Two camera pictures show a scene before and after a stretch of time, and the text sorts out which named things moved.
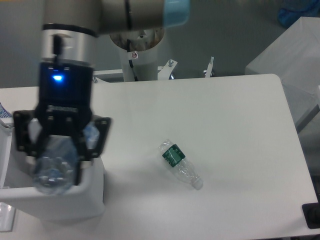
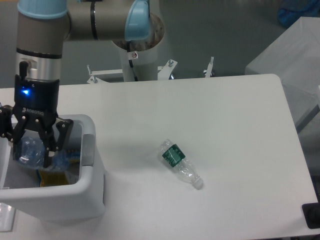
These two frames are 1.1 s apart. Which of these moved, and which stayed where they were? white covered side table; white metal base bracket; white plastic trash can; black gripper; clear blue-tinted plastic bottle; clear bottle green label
Moved: black gripper; clear blue-tinted plastic bottle
Stayed: clear bottle green label; white covered side table; white plastic trash can; white metal base bracket
